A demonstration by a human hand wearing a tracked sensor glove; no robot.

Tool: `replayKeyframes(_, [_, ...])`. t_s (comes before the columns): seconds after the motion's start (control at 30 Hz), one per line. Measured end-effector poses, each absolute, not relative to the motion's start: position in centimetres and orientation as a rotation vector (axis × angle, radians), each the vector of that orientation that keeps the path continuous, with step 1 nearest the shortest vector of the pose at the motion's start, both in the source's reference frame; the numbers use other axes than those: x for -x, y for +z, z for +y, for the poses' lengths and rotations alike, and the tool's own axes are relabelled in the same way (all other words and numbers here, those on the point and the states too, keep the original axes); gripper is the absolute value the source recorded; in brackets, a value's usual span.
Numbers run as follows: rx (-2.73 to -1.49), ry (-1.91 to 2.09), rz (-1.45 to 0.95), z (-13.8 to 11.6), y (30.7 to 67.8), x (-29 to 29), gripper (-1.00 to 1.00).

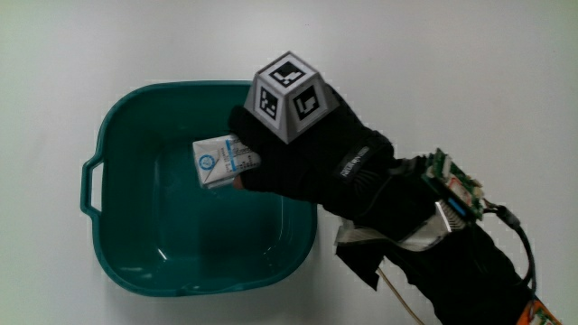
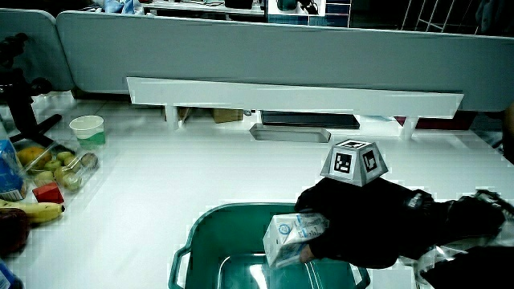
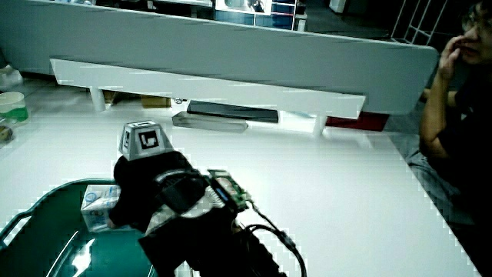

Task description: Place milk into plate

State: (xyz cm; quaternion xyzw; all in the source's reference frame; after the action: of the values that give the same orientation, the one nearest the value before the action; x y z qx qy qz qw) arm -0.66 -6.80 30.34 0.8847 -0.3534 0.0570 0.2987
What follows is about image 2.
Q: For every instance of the red block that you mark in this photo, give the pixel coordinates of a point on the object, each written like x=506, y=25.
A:
x=48, y=193

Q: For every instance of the dark red flat object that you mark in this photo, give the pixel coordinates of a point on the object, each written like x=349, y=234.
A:
x=441, y=121

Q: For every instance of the large grey desk partition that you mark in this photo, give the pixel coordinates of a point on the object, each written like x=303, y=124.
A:
x=281, y=52

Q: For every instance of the black camera tripod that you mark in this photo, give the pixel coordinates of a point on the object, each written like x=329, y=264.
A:
x=22, y=108

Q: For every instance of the dark red apple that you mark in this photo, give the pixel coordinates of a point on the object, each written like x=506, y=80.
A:
x=12, y=230

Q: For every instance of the white green paper cup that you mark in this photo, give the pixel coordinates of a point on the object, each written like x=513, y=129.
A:
x=88, y=130

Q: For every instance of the brown cardboard box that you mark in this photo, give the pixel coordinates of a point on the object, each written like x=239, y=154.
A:
x=227, y=115

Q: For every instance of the clear plastic fruit box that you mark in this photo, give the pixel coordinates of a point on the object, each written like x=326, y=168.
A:
x=76, y=170

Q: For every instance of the black flat keyboard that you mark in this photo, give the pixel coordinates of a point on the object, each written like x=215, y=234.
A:
x=309, y=119

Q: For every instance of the white box with black item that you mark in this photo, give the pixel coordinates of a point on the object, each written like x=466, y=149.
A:
x=295, y=7

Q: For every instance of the blue packet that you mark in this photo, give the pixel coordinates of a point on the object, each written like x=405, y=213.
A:
x=6, y=279

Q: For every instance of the green plastic tub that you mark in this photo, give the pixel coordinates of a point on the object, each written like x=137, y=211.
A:
x=237, y=241

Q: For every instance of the white desk shelf riser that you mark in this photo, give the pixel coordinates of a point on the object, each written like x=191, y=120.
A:
x=297, y=98

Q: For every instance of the orange fruit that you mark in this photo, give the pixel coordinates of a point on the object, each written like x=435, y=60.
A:
x=32, y=155

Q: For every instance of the person's black clothing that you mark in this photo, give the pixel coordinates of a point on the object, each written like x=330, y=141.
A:
x=478, y=269

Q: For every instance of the small grey desk partition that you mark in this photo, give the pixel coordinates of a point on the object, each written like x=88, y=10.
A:
x=38, y=44

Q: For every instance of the person's right hand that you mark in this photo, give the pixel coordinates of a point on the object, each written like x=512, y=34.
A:
x=369, y=225

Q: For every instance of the yellow banana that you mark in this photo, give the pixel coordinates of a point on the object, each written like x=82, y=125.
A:
x=40, y=210

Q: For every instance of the blue cloth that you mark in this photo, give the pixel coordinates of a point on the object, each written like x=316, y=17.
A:
x=120, y=5

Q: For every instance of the person's right forearm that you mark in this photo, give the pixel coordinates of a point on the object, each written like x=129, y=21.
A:
x=466, y=221

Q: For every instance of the tall blue carton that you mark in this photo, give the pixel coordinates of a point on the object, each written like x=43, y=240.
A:
x=8, y=168

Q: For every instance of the white blue milk carton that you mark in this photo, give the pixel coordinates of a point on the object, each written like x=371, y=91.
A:
x=287, y=237

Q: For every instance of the pile of green kiwis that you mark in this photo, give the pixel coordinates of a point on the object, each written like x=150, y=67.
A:
x=64, y=174

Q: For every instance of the clear plastic bag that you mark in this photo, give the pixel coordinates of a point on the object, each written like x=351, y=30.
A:
x=433, y=257

